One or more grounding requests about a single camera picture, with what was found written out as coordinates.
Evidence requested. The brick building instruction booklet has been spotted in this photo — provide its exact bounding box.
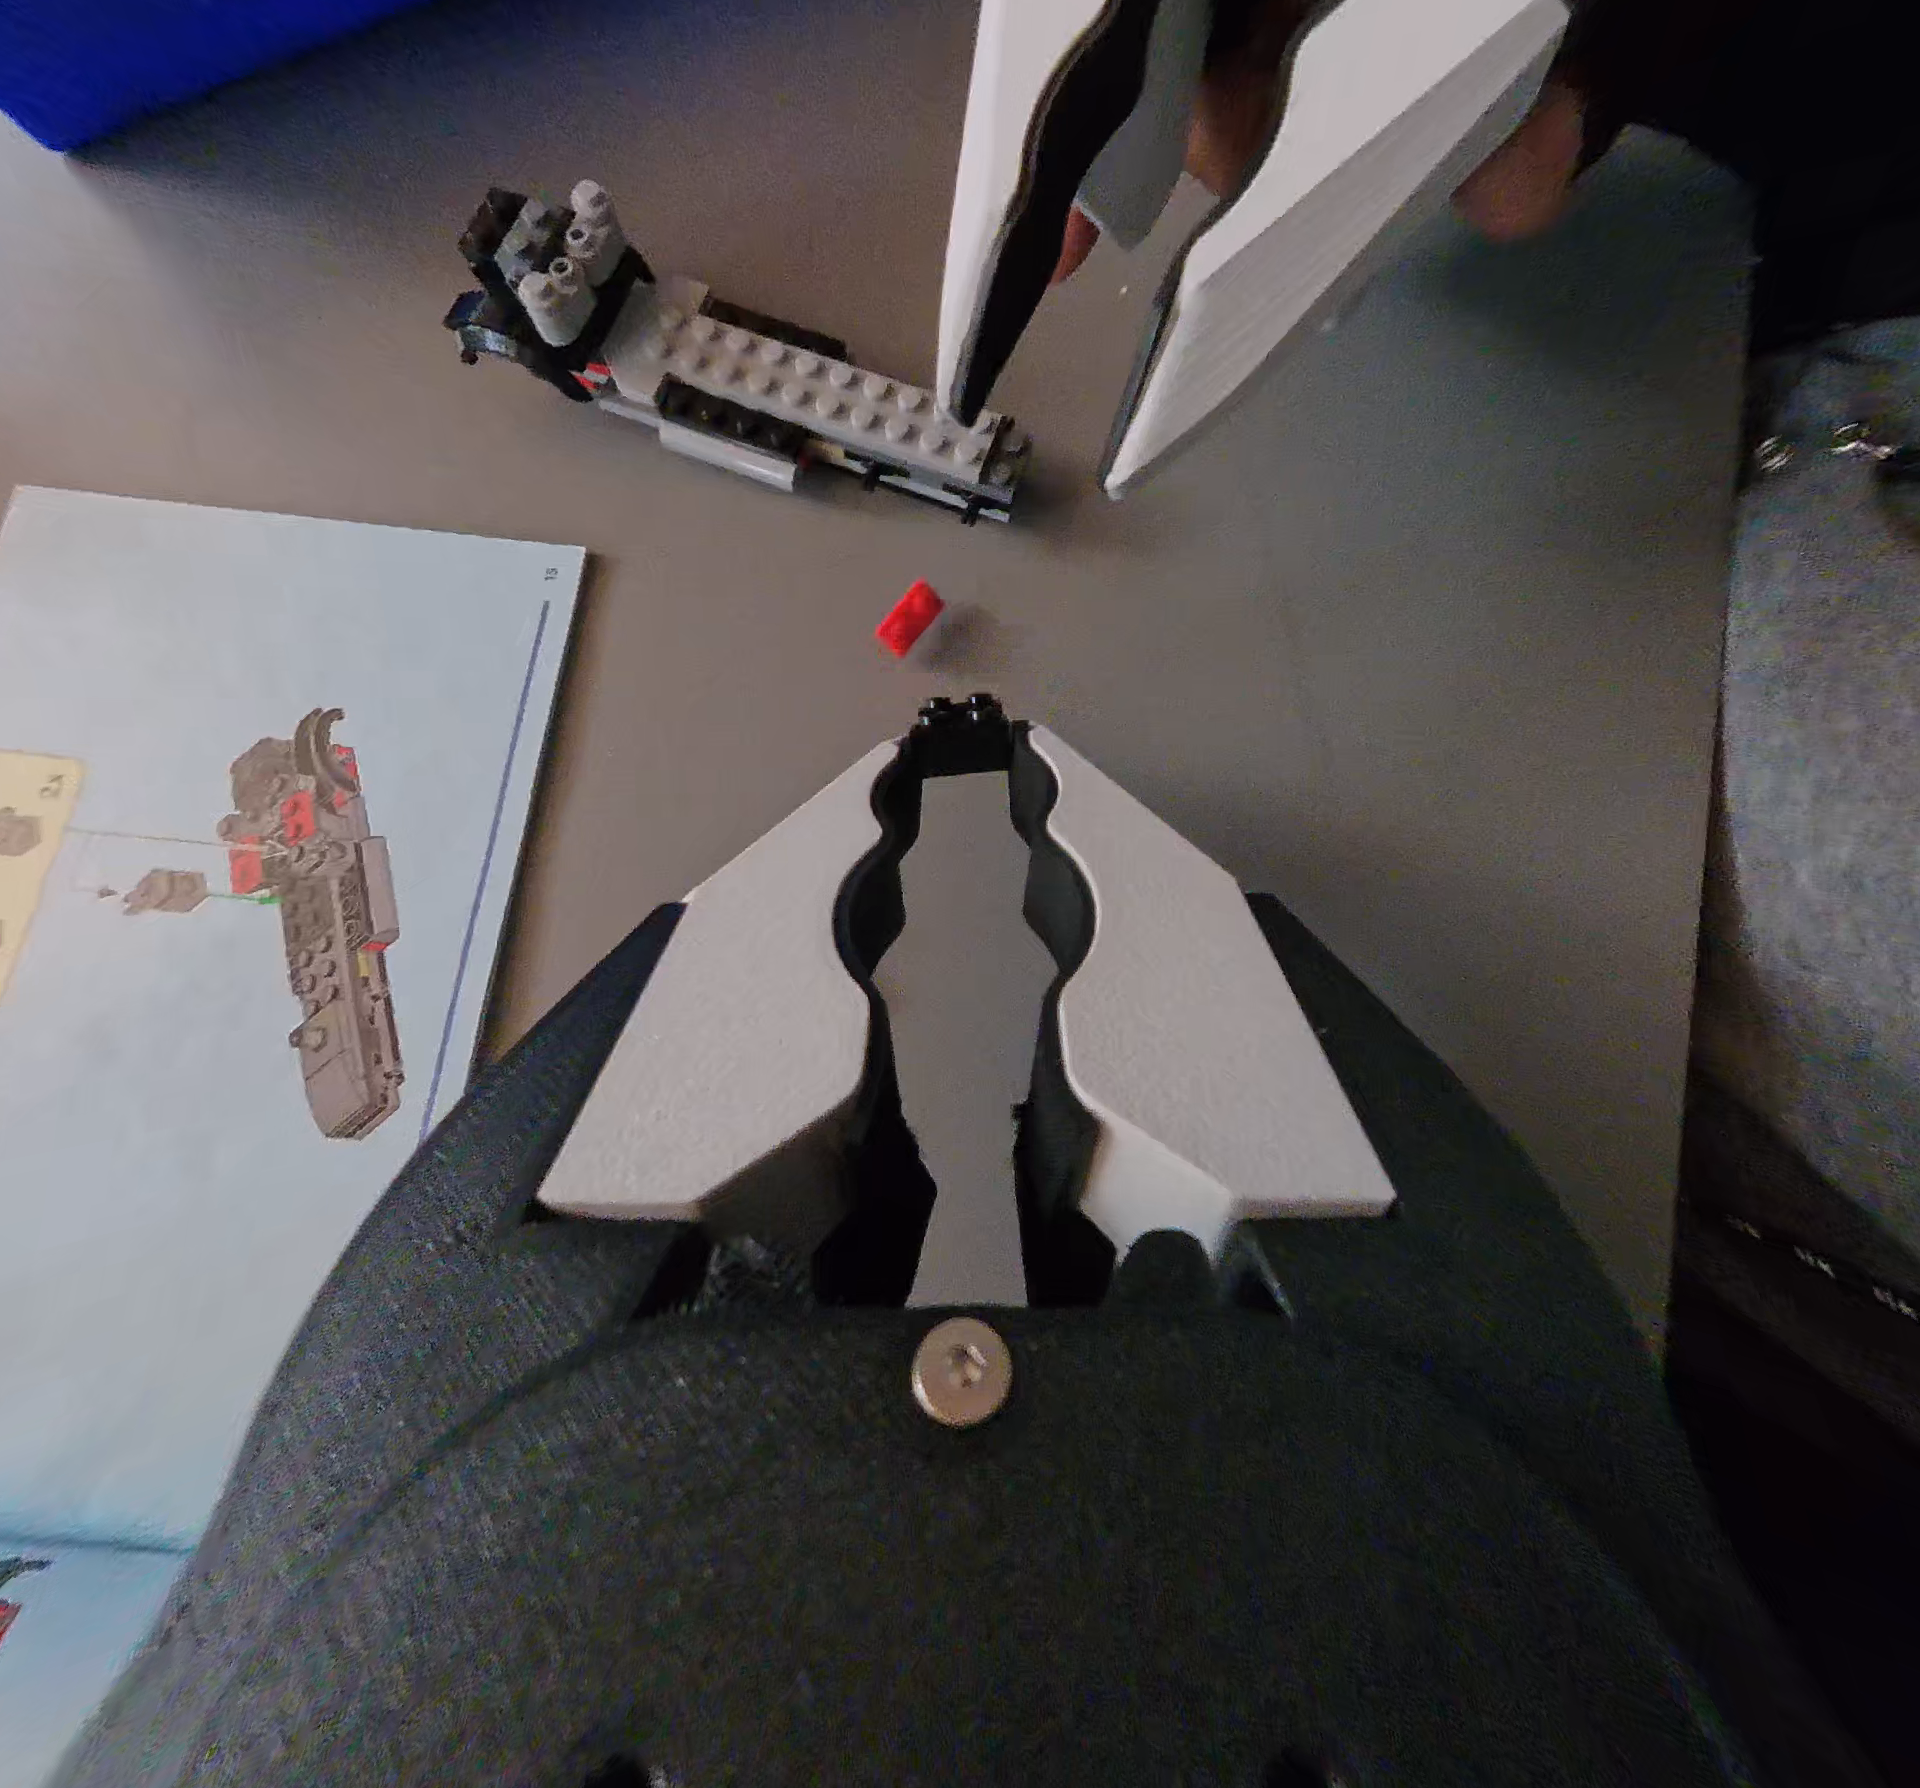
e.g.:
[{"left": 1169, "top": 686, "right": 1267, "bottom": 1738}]
[{"left": 0, "top": 485, "right": 589, "bottom": 1788}]

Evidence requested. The metal key ring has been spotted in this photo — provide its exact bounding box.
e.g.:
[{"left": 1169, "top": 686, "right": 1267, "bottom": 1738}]
[{"left": 1746, "top": 419, "right": 1920, "bottom": 478}]

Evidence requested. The small black toy brick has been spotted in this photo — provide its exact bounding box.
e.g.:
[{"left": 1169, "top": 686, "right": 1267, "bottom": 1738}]
[{"left": 913, "top": 692, "right": 1010, "bottom": 779}]

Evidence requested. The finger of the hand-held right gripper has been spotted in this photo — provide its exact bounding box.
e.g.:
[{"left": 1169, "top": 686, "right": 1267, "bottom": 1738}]
[
  {"left": 931, "top": 0, "right": 1201, "bottom": 427},
  {"left": 1101, "top": 0, "right": 1629, "bottom": 503}
]

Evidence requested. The person's right hand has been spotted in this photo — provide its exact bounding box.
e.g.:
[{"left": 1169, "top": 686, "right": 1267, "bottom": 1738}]
[{"left": 1054, "top": 0, "right": 1595, "bottom": 288}]

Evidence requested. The person's right forearm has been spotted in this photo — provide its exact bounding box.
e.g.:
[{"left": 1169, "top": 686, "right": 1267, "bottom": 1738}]
[{"left": 1589, "top": 0, "right": 1920, "bottom": 349}]

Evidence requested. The black lanyard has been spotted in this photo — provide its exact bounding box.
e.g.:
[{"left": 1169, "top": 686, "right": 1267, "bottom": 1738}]
[{"left": 1715, "top": 1202, "right": 1920, "bottom": 1326}]

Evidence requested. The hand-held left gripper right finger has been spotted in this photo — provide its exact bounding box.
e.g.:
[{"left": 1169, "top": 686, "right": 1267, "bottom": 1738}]
[{"left": 1007, "top": 720, "right": 1400, "bottom": 1248}]

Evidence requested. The grey desk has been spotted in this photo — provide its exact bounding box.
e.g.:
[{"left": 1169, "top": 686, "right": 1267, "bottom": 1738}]
[{"left": 0, "top": 0, "right": 1760, "bottom": 1370}]

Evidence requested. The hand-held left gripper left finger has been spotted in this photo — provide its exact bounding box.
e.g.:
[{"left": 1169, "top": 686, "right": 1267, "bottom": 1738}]
[{"left": 534, "top": 726, "right": 936, "bottom": 1227}]

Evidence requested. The grey toy brick model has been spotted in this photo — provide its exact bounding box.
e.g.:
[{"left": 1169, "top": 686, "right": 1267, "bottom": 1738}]
[{"left": 442, "top": 179, "right": 1033, "bottom": 530}]

